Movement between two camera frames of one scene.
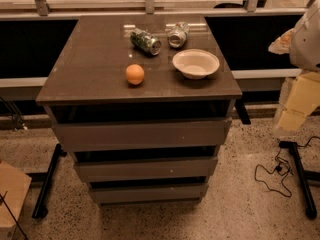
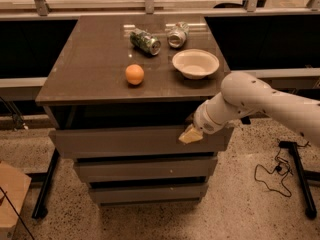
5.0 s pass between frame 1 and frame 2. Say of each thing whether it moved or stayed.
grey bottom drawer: stayed
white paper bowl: stayed
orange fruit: stayed
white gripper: moved
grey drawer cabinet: stayed
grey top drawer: moved
